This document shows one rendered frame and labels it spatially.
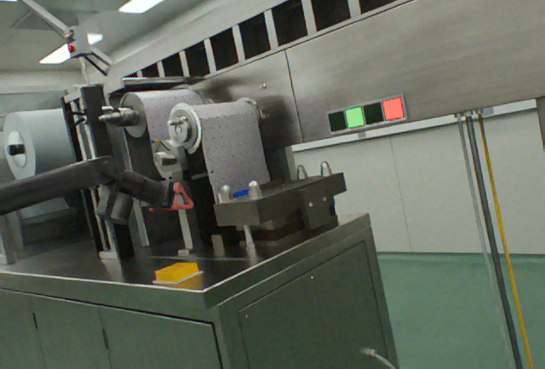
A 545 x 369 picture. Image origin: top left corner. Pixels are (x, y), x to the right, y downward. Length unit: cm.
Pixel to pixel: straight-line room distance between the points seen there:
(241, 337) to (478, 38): 86
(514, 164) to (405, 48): 246
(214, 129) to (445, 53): 64
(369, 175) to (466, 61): 294
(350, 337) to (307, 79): 75
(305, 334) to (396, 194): 291
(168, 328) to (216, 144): 51
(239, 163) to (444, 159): 259
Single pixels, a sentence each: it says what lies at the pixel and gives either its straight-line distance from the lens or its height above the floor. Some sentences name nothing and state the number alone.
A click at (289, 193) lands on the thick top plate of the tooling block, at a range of 125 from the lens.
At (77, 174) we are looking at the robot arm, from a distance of 108.
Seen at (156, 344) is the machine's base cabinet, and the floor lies 74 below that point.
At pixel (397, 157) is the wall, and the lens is 396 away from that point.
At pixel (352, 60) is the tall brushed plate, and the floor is 134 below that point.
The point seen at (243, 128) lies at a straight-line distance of 144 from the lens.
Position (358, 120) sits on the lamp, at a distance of 136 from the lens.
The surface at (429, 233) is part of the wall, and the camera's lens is 399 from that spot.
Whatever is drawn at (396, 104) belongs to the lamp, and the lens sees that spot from 130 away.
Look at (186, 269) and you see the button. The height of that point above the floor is 92.
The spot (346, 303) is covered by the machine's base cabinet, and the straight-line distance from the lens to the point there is 135.
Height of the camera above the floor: 116
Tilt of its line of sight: 3 degrees down
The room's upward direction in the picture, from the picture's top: 11 degrees counter-clockwise
